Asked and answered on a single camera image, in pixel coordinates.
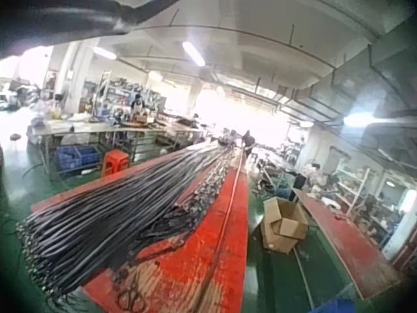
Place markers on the brown cardboard box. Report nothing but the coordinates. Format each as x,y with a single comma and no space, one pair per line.
140,119

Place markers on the long red work table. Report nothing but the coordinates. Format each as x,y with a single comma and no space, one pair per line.
215,247

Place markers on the red plastic stool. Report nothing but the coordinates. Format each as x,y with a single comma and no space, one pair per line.
113,163

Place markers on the open cardboard box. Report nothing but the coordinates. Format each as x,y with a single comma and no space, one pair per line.
284,225

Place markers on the fluorescent ceiling light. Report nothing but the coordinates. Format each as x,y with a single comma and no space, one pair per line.
193,53
104,53

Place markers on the grey metal work table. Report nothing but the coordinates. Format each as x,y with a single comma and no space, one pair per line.
107,127

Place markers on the metal shelf rack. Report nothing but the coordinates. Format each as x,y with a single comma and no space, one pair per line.
114,94

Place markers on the blue plastic crate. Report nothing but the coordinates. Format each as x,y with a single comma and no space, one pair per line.
77,157

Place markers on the white storage shelf rack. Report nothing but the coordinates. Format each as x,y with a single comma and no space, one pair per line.
358,192

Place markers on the black scissors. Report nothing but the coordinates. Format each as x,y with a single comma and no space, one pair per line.
127,293

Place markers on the red side work table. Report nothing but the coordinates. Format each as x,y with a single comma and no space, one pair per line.
347,243

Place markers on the black round stool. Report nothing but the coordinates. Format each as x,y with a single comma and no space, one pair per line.
15,137

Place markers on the blue plastic bin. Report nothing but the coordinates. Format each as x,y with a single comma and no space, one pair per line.
337,306

